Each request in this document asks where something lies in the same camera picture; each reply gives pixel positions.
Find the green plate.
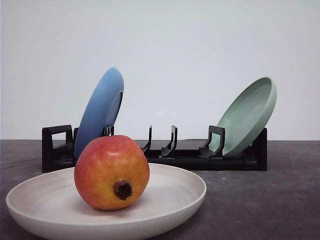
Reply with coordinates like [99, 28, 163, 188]
[210, 77, 278, 158]

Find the red yellow pomegranate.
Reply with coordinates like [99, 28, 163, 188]
[74, 135, 150, 211]

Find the white plate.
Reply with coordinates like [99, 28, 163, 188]
[6, 164, 207, 240]

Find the blue plate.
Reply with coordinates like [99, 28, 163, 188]
[74, 67, 125, 159]

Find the black plastic dish rack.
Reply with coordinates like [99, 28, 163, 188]
[41, 124, 268, 173]

